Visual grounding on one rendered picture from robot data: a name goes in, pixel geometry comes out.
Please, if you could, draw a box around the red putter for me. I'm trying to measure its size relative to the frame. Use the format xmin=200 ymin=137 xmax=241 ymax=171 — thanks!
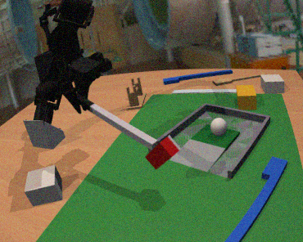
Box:
xmin=76 ymin=93 xmax=181 ymax=169

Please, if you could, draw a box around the white golf ball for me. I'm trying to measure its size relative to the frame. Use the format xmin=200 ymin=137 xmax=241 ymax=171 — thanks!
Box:
xmin=210 ymin=118 xmax=227 ymax=136

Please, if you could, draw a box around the green mat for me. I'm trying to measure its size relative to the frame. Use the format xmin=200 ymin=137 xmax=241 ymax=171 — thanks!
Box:
xmin=36 ymin=93 xmax=303 ymax=242

